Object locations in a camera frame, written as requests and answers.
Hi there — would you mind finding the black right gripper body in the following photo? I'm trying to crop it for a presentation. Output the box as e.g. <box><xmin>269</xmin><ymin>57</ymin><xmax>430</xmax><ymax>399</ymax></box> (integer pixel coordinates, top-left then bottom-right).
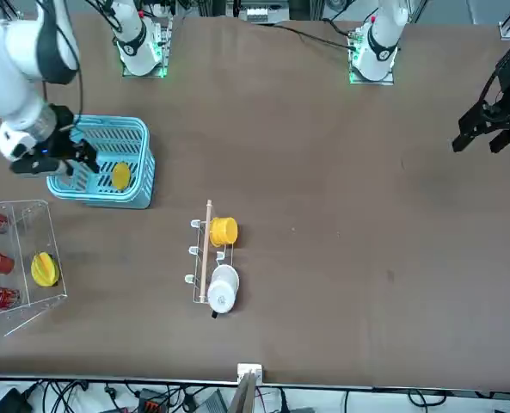
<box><xmin>37</xmin><ymin>106</ymin><xmax>78</xmax><ymax>163</ymax></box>

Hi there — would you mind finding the yellow lemon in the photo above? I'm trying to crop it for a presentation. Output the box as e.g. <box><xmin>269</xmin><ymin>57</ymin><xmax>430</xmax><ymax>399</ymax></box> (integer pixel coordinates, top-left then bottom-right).
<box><xmin>111</xmin><ymin>162</ymin><xmax>132</xmax><ymax>190</ymax></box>

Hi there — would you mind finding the blue plastic basket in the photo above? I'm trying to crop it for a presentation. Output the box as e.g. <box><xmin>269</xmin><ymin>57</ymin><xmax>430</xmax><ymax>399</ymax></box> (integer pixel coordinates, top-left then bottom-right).
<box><xmin>46</xmin><ymin>114</ymin><xmax>157</xmax><ymax>211</ymax></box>

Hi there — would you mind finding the yellow star fruit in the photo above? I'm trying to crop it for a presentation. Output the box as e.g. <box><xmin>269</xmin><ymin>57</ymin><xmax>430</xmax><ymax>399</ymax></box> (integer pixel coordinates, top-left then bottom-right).
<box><xmin>30</xmin><ymin>252</ymin><xmax>61</xmax><ymax>288</ymax></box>

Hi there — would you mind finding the clear acrylic rack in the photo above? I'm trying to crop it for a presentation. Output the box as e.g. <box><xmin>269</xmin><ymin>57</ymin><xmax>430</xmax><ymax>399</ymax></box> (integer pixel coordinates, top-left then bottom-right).
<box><xmin>0</xmin><ymin>198</ymin><xmax>70</xmax><ymax>336</ymax></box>

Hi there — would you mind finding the yellow cup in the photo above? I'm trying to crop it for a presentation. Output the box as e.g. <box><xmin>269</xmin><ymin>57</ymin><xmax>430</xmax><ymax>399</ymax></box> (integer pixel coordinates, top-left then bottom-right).
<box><xmin>209</xmin><ymin>217</ymin><xmax>239</xmax><ymax>248</ymax></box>

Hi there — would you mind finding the white cup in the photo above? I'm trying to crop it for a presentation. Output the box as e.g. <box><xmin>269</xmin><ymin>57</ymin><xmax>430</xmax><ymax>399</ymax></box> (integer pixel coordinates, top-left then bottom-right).
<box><xmin>206</xmin><ymin>264</ymin><xmax>241</xmax><ymax>319</ymax></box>

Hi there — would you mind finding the black orange power strip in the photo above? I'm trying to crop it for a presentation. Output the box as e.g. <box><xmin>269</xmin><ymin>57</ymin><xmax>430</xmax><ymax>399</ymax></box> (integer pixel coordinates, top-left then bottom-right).
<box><xmin>137</xmin><ymin>388</ymin><xmax>169</xmax><ymax>413</ymax></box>

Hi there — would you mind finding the grey power adapter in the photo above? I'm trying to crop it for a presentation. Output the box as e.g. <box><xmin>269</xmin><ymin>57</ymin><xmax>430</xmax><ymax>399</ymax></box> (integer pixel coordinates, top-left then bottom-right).
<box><xmin>199</xmin><ymin>389</ymin><xmax>229</xmax><ymax>413</ymax></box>

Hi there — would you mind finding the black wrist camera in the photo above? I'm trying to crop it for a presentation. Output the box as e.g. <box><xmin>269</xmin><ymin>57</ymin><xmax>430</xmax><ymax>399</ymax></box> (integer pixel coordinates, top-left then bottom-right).
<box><xmin>9</xmin><ymin>157</ymin><xmax>74</xmax><ymax>178</ymax></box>

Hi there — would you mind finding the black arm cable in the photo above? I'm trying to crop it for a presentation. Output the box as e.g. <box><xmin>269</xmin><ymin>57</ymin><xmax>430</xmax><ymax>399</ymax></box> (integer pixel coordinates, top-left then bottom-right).
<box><xmin>37</xmin><ymin>0</ymin><xmax>86</xmax><ymax>130</ymax></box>

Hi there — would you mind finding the white wire cup rack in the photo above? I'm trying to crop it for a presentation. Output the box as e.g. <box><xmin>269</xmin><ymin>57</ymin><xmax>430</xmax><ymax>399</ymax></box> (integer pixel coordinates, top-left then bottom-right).
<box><xmin>184</xmin><ymin>199</ymin><xmax>241</xmax><ymax>305</ymax></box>

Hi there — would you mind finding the black cable across table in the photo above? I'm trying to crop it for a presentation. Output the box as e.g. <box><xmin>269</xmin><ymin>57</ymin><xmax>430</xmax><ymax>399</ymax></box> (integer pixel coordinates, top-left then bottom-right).
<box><xmin>245</xmin><ymin>19</ymin><xmax>355</xmax><ymax>49</ymax></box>

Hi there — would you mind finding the aluminium frame post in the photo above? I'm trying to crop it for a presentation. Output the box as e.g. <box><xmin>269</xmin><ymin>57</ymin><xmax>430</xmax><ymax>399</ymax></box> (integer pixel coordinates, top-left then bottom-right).
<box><xmin>236</xmin><ymin>363</ymin><xmax>264</xmax><ymax>413</ymax></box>

